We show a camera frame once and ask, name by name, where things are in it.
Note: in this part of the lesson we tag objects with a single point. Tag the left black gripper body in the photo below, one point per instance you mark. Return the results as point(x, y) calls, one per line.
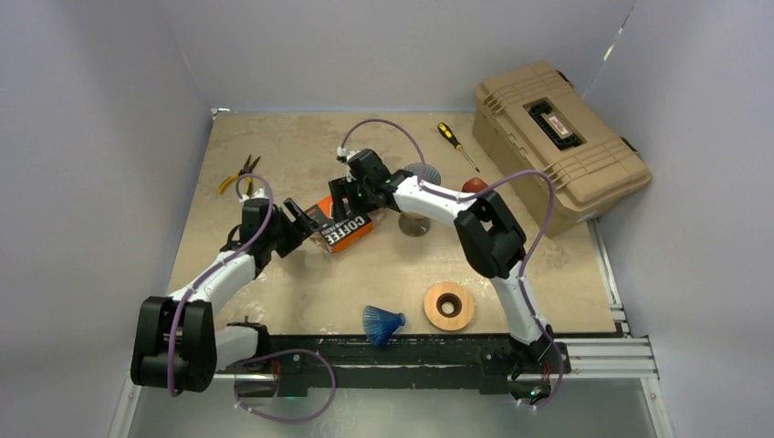
point(281, 235)

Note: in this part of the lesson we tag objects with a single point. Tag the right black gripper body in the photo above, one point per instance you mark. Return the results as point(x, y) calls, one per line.
point(362, 192)

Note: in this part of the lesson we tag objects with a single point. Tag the orange coffee filter box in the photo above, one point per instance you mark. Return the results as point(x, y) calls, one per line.
point(335, 236)

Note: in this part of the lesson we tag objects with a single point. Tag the grey glass carafe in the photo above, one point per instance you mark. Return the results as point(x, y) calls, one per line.
point(414, 225)

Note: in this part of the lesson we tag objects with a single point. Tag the blue glass dripper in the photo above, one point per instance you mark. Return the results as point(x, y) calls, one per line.
point(428, 172)
point(379, 324)

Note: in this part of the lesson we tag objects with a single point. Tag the red black coffee carafe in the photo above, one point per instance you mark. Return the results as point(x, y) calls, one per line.
point(474, 185)

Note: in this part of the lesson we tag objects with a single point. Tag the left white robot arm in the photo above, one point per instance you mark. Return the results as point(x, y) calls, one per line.
point(176, 346)

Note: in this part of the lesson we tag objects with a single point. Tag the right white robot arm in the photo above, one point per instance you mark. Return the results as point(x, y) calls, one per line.
point(492, 239)

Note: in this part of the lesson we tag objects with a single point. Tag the yellow black screwdriver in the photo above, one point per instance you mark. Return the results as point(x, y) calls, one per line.
point(448, 134)

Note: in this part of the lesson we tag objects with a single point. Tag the tan plastic tool case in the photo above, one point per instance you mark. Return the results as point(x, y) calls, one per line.
point(532, 118)

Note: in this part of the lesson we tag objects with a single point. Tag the yellow handled pliers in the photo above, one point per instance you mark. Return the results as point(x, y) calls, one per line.
point(248, 167)

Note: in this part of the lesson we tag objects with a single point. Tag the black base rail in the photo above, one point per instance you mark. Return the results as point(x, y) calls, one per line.
point(486, 363)

